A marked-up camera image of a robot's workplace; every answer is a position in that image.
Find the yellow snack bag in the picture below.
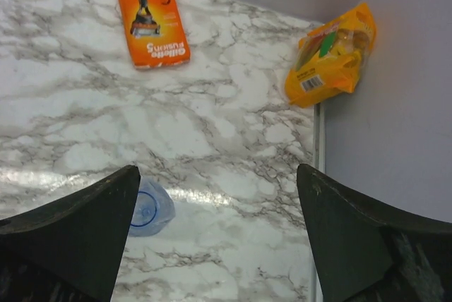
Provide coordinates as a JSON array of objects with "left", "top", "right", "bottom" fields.
[{"left": 284, "top": 3, "right": 376, "bottom": 108}]

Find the clear bottle blue label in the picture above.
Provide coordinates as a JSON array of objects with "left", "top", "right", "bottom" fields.
[{"left": 129, "top": 176, "right": 176, "bottom": 237}]

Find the orange razor box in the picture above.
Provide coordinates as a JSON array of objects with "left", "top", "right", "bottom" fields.
[{"left": 118, "top": 0, "right": 191, "bottom": 69}]

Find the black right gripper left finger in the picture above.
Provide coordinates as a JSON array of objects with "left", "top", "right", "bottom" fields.
[{"left": 1, "top": 165, "right": 141, "bottom": 301}]

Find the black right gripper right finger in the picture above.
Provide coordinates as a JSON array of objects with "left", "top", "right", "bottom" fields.
[{"left": 297, "top": 164, "right": 451, "bottom": 301}]

